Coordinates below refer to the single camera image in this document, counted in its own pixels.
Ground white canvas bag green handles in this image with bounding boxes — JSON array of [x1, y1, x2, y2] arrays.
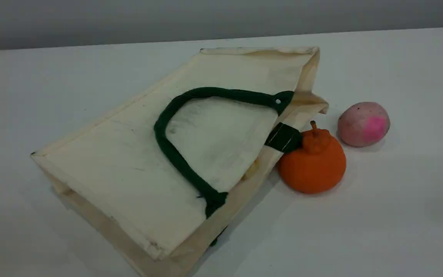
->
[[30, 46, 329, 277]]

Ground orange tangerine toy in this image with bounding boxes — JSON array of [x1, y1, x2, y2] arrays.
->
[[278, 120, 347, 194]]

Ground pink round fruit toy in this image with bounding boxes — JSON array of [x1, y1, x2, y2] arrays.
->
[[337, 102, 391, 148]]

